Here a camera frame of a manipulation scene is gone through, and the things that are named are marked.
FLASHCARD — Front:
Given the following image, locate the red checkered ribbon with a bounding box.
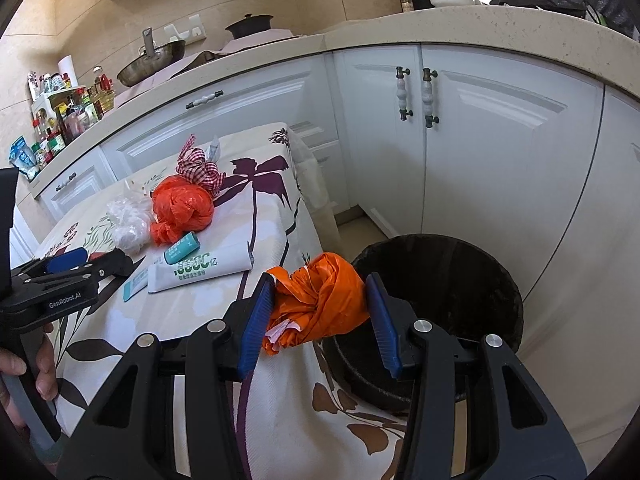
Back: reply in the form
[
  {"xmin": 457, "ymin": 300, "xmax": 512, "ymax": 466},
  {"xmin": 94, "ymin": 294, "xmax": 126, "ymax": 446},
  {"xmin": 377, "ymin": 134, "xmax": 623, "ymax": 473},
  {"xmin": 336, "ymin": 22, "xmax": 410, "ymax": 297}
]
[{"xmin": 176, "ymin": 134, "xmax": 227, "ymax": 198}]

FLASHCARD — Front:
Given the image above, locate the white cabinet door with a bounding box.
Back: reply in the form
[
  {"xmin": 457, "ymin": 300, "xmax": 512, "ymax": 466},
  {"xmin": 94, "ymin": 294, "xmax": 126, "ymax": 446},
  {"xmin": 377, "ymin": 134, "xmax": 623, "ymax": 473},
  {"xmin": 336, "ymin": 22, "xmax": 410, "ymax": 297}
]
[
  {"xmin": 420, "ymin": 44, "xmax": 607, "ymax": 321},
  {"xmin": 330, "ymin": 44, "xmax": 427, "ymax": 241},
  {"xmin": 520, "ymin": 85, "xmax": 640, "ymax": 461}
]

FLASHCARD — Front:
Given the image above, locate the beige stone countertop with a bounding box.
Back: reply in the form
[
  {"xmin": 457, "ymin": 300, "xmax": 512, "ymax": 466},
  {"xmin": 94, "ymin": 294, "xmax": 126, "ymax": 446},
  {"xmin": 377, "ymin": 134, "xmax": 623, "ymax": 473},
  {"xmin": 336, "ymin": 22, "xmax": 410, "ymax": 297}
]
[{"xmin": 27, "ymin": 2, "xmax": 640, "ymax": 196}]

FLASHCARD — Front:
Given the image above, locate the white paper towel roll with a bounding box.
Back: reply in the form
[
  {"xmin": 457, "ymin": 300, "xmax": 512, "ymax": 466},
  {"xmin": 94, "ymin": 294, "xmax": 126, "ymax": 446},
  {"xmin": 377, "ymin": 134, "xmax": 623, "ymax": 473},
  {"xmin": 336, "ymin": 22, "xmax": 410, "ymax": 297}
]
[{"xmin": 57, "ymin": 55, "xmax": 81, "ymax": 88}]

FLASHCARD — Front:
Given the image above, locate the person's left hand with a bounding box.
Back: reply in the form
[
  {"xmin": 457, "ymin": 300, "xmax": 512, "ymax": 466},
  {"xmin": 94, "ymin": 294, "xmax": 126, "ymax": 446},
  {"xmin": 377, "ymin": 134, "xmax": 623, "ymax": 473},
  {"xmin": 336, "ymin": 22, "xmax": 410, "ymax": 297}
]
[{"xmin": 0, "ymin": 322, "xmax": 60, "ymax": 428}]

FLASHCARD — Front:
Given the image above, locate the wide white cabinet front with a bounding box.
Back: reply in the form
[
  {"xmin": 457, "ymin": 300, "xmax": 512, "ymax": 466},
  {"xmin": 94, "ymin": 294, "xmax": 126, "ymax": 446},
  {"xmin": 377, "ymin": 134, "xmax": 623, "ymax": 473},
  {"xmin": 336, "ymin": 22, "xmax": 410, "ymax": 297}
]
[{"xmin": 100, "ymin": 52, "xmax": 348, "ymax": 211}]

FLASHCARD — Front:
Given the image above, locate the white toothpaste tube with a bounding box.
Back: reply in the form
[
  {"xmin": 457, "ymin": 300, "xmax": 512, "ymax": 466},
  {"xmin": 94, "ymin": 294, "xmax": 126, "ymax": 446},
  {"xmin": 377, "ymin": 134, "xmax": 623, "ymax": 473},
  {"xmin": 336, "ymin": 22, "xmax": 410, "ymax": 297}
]
[{"xmin": 146, "ymin": 240, "xmax": 256, "ymax": 295}]

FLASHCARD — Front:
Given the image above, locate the blue snack bag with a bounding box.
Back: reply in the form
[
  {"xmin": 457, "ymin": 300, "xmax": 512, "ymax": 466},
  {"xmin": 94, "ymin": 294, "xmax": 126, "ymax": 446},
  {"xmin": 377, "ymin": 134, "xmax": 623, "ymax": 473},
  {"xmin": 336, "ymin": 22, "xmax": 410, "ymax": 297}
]
[{"xmin": 9, "ymin": 136, "xmax": 41, "ymax": 181}]

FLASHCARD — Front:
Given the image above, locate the floral tablecloth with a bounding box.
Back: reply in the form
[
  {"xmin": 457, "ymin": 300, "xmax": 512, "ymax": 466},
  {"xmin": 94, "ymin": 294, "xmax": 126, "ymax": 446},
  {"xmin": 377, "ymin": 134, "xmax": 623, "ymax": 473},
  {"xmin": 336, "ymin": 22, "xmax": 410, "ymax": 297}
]
[{"xmin": 30, "ymin": 121, "xmax": 416, "ymax": 480}]

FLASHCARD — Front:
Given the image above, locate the metal wok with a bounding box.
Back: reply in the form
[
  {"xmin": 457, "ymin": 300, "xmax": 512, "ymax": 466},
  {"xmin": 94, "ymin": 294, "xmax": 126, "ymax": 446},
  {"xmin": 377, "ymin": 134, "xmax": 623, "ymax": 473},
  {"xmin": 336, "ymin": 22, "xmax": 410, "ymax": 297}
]
[{"xmin": 116, "ymin": 27, "xmax": 187, "ymax": 87}]

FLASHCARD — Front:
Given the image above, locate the black round waste bin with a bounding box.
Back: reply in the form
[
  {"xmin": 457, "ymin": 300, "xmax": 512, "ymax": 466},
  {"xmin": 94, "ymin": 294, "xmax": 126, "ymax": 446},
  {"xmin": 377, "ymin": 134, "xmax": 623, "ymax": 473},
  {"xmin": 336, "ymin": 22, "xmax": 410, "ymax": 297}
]
[{"xmin": 320, "ymin": 234, "xmax": 525, "ymax": 413}]

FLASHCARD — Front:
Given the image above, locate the cluster of condiment bottles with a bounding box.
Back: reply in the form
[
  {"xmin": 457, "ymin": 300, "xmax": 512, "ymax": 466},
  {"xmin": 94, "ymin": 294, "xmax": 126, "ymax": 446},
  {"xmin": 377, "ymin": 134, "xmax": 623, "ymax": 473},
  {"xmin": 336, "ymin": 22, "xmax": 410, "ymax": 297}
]
[{"xmin": 27, "ymin": 67, "xmax": 117, "ymax": 168}]

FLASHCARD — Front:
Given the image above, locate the light blue flat packet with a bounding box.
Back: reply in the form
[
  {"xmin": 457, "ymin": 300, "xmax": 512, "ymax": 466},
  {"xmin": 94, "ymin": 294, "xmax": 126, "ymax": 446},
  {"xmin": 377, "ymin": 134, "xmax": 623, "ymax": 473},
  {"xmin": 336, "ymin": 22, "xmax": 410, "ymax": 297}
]
[{"xmin": 122, "ymin": 266, "xmax": 151, "ymax": 303}]

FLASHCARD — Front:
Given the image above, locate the red-orange plastic bag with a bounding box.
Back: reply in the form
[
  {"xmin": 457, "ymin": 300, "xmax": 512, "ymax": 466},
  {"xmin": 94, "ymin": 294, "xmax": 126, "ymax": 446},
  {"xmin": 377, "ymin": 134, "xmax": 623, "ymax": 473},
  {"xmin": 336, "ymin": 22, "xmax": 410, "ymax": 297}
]
[{"xmin": 149, "ymin": 175, "xmax": 216, "ymax": 247}]

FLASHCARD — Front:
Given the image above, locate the white spice rack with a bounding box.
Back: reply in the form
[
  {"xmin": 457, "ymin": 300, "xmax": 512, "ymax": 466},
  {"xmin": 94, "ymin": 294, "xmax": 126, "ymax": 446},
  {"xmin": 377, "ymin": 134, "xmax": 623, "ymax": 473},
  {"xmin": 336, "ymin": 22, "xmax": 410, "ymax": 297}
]
[{"xmin": 30, "ymin": 89, "xmax": 67, "ymax": 113}]

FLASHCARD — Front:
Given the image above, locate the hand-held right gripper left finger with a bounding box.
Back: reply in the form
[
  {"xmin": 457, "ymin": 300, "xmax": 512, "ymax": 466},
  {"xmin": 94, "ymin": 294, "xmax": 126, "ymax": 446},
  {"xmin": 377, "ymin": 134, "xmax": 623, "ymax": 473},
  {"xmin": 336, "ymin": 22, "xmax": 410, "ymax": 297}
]
[{"xmin": 59, "ymin": 272, "xmax": 276, "ymax": 480}]

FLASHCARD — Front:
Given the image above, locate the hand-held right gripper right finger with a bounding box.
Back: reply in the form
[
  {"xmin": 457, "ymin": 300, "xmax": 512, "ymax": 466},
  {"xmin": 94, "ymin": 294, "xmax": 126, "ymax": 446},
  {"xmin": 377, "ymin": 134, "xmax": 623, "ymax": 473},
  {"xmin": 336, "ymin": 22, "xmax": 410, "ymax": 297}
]
[{"xmin": 364, "ymin": 272, "xmax": 588, "ymax": 480}]

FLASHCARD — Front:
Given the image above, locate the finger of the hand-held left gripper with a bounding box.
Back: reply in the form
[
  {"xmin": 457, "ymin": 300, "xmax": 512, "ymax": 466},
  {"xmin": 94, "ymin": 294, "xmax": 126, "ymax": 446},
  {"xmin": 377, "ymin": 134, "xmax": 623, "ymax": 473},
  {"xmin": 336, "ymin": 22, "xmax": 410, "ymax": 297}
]
[
  {"xmin": 50, "ymin": 248, "xmax": 135, "ymax": 291},
  {"xmin": 10, "ymin": 246, "xmax": 90, "ymax": 283}
]

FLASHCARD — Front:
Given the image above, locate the black lidded pot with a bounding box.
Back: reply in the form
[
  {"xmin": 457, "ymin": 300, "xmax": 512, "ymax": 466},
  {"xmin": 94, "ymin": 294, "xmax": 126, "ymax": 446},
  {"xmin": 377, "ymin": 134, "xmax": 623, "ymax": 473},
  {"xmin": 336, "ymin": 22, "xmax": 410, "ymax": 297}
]
[{"xmin": 225, "ymin": 13, "xmax": 275, "ymax": 41}]

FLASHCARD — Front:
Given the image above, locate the white plastic bag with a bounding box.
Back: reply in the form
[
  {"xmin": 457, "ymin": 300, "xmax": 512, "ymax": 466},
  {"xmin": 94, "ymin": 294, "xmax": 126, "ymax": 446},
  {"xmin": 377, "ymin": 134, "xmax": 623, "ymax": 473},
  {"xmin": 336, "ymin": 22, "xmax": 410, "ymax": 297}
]
[{"xmin": 105, "ymin": 182, "xmax": 153, "ymax": 255}]

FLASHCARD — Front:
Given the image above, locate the orange plastic bag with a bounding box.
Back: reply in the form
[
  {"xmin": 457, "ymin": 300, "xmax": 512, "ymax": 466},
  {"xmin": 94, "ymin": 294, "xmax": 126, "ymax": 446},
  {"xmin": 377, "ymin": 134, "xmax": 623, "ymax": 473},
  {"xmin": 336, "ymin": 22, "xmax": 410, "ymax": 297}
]
[{"xmin": 262, "ymin": 252, "xmax": 372, "ymax": 357}]

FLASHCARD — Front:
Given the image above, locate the small teal tube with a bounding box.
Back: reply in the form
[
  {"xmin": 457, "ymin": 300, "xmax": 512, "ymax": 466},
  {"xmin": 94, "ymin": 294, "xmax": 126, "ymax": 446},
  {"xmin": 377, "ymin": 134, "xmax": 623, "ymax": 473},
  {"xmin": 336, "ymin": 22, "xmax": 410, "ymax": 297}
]
[{"xmin": 164, "ymin": 232, "xmax": 200, "ymax": 265}]

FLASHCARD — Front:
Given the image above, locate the small white drawer front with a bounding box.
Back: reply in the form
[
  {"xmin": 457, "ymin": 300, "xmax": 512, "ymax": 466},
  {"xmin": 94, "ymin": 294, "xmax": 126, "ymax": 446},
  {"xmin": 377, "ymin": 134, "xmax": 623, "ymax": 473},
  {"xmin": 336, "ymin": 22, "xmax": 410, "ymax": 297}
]
[{"xmin": 37, "ymin": 147, "xmax": 123, "ymax": 221}]

